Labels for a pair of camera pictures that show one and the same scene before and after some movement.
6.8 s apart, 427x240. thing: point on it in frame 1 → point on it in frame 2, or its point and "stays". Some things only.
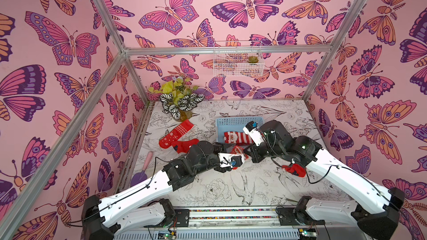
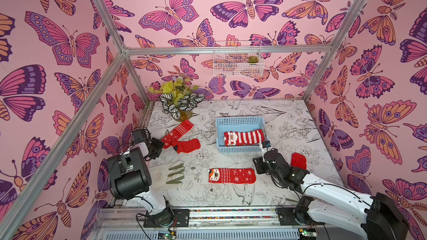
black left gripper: [219, 147] → [154, 140]
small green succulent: [253, 59] stays
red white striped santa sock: [237, 137] stays
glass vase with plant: [178, 98] stays
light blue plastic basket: [234, 124] stays
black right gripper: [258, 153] → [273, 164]
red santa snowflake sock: [238, 149] → [232, 175]
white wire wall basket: [238, 64] stays
